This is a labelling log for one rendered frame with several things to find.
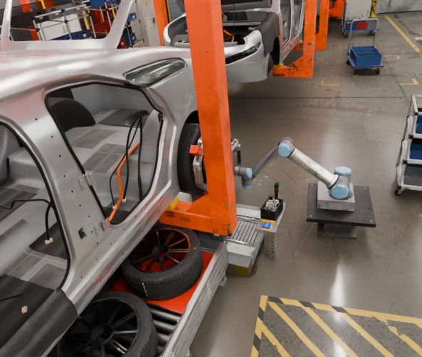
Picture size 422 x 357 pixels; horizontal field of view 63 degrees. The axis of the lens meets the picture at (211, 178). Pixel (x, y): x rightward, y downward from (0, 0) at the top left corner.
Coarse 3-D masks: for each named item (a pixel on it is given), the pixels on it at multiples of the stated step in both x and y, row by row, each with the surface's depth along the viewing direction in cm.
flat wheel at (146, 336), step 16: (96, 304) 238; (112, 304) 241; (128, 304) 235; (144, 304) 234; (80, 320) 231; (96, 320) 245; (112, 320) 230; (128, 320) 228; (144, 320) 223; (64, 336) 221; (80, 336) 220; (96, 336) 223; (112, 336) 218; (144, 336) 213; (64, 352) 216; (128, 352) 206; (144, 352) 209
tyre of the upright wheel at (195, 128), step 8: (184, 128) 308; (192, 128) 305; (184, 136) 300; (192, 136) 297; (184, 144) 295; (192, 144) 295; (184, 152) 294; (184, 160) 293; (184, 168) 295; (184, 176) 298; (192, 176) 303; (184, 184) 304; (192, 184) 305; (184, 192) 320; (192, 192) 312; (200, 192) 325
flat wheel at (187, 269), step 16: (160, 224) 304; (144, 240) 291; (160, 240) 304; (176, 240) 301; (192, 240) 282; (128, 256) 274; (144, 256) 275; (160, 256) 273; (192, 256) 266; (128, 272) 260; (144, 272) 258; (160, 272) 257; (176, 272) 255; (192, 272) 264; (144, 288) 256; (160, 288) 256; (176, 288) 260
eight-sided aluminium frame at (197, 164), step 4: (200, 140) 297; (200, 144) 299; (196, 156) 295; (196, 160) 298; (200, 160) 295; (196, 164) 294; (200, 164) 295; (196, 168) 299; (200, 168) 297; (196, 172) 300; (200, 172) 298; (196, 176) 301; (200, 176) 299; (196, 180) 303; (200, 180) 301; (196, 184) 306; (200, 184) 304; (204, 184) 308; (204, 188) 314
